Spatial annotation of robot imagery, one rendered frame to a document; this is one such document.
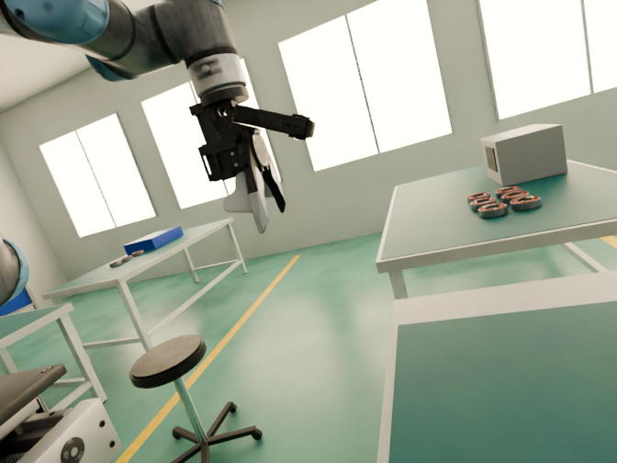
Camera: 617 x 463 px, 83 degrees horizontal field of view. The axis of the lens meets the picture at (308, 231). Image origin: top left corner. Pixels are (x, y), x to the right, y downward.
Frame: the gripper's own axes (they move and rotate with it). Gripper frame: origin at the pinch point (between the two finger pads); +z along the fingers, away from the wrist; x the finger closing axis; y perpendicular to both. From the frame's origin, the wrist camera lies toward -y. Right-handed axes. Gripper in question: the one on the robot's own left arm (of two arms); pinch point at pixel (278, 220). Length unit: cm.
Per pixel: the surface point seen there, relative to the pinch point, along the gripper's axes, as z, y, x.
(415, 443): 40.3, -11.8, 4.3
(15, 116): -202, 506, -482
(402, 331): 40, -14, -29
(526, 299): 40, -45, -34
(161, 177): -38, 279, -447
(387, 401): 40.5, -8.2, -6.0
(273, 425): 115, 60, -90
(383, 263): 41, -13, -83
